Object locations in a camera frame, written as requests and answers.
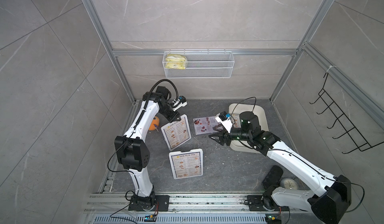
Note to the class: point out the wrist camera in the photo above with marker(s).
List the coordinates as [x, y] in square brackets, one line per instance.
[179, 102]
[225, 119]

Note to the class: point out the orange plush toy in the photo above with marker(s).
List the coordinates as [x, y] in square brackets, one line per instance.
[154, 124]

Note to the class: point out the black wire hook rack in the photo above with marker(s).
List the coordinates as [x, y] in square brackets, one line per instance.
[349, 129]

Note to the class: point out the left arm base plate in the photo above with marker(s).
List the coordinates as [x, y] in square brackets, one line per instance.
[157, 202]

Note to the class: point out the black remote-like pad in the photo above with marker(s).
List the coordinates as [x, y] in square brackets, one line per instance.
[273, 177]

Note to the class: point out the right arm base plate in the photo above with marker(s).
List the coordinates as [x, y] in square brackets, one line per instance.
[255, 203]

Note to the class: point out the special menu sheet pink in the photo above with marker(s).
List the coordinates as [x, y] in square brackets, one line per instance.
[205, 125]

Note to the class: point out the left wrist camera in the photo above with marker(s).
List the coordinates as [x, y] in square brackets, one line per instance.
[179, 102]

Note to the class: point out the yellow snack packet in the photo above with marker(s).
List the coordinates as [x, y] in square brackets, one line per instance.
[175, 61]

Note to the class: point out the cream plastic tray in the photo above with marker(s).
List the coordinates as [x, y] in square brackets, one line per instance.
[235, 108]

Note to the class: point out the menu holder with menu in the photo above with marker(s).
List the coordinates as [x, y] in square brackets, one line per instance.
[177, 133]

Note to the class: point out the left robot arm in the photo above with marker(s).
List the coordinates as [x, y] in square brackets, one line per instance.
[131, 149]

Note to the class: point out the white menu holder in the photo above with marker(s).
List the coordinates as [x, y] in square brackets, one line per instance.
[186, 164]

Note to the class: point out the white wire mesh basket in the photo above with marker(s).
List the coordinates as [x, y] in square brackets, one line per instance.
[202, 64]

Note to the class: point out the small analog clock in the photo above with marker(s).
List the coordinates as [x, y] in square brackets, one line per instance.
[289, 183]

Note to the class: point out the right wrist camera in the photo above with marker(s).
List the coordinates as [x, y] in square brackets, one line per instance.
[225, 119]

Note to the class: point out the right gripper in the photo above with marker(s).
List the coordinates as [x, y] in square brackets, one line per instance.
[222, 136]

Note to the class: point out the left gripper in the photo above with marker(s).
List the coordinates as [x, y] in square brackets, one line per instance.
[175, 116]

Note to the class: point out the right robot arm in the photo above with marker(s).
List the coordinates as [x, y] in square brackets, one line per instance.
[328, 197]

